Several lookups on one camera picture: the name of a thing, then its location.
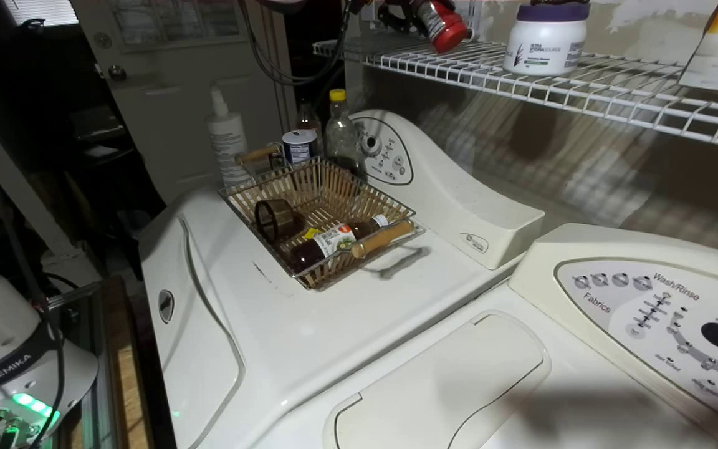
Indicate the wooden platform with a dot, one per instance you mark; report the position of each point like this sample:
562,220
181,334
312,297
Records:
130,389

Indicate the white board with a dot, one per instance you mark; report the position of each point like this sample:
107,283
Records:
39,11

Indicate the brown bottle with label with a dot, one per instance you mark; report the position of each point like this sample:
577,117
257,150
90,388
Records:
331,239

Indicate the grey metal beam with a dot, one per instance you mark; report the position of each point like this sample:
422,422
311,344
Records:
12,177

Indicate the white jar purple lid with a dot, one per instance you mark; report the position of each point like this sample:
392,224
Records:
547,41

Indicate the dark bottle white cap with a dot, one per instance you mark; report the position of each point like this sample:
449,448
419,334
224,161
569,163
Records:
373,224

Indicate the white washing machine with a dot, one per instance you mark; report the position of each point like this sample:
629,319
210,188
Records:
292,326

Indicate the dark round jar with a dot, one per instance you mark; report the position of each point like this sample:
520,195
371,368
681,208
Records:
275,218

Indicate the clear bottle yellow cap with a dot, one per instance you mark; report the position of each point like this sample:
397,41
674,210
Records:
342,132

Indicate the dark door knob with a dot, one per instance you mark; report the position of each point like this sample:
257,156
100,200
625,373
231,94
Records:
117,74

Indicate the white lotion bottle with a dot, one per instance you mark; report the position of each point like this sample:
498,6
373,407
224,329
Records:
227,140

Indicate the red container with label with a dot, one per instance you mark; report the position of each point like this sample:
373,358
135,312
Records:
449,27

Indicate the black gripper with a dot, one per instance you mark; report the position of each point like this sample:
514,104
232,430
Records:
380,9

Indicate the amber bottle black cap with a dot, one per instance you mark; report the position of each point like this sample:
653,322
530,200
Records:
309,115

